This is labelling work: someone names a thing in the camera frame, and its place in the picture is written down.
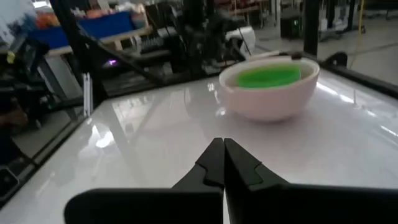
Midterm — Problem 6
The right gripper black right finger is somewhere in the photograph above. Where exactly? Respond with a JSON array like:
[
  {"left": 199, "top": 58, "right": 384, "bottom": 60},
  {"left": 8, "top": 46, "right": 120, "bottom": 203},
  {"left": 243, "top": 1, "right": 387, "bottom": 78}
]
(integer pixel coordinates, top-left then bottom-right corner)
[{"left": 224, "top": 138, "right": 398, "bottom": 224}]

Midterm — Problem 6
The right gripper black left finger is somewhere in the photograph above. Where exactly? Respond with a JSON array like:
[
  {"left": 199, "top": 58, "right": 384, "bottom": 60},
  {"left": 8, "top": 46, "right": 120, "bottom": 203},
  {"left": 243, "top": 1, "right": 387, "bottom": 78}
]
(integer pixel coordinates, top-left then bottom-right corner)
[{"left": 63, "top": 138, "right": 225, "bottom": 224}]

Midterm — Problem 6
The small green bowl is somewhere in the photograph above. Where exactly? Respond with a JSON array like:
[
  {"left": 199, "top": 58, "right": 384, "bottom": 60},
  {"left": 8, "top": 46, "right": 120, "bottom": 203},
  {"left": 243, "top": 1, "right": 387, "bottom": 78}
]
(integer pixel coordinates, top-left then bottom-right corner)
[{"left": 237, "top": 64, "right": 302, "bottom": 90}]

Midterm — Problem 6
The large pink bowl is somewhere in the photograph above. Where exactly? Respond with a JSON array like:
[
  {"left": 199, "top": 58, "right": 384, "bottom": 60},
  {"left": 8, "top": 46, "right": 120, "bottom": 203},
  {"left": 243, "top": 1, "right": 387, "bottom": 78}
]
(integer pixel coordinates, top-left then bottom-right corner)
[{"left": 218, "top": 55, "right": 320, "bottom": 123}]

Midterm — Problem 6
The white rounded object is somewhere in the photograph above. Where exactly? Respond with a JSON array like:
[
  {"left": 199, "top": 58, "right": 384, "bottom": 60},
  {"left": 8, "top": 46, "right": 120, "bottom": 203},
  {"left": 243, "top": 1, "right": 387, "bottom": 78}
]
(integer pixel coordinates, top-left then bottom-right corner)
[{"left": 225, "top": 26, "right": 257, "bottom": 58}]

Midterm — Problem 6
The black cabinet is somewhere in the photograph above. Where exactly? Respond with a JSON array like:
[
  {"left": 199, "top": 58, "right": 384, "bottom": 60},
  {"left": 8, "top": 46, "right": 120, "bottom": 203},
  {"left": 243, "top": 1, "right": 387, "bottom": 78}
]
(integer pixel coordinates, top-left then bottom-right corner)
[{"left": 279, "top": 7, "right": 304, "bottom": 40}]

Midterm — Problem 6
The blue bin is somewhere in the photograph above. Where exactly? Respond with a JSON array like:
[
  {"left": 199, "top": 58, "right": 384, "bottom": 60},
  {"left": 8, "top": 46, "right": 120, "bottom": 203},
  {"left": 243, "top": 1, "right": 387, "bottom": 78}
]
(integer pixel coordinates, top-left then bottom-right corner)
[{"left": 29, "top": 11, "right": 139, "bottom": 50}]

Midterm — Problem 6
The white upright bracket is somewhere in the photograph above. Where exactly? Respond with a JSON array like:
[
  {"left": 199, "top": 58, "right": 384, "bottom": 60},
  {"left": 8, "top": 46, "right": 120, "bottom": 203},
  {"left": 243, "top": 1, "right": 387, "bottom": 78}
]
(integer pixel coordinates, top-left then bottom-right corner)
[{"left": 82, "top": 72, "right": 94, "bottom": 118}]

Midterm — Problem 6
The black post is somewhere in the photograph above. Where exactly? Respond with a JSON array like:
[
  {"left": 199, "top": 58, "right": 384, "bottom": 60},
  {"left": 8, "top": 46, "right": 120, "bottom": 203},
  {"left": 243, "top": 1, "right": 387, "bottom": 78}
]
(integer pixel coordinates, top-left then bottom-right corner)
[{"left": 303, "top": 0, "right": 322, "bottom": 57}]

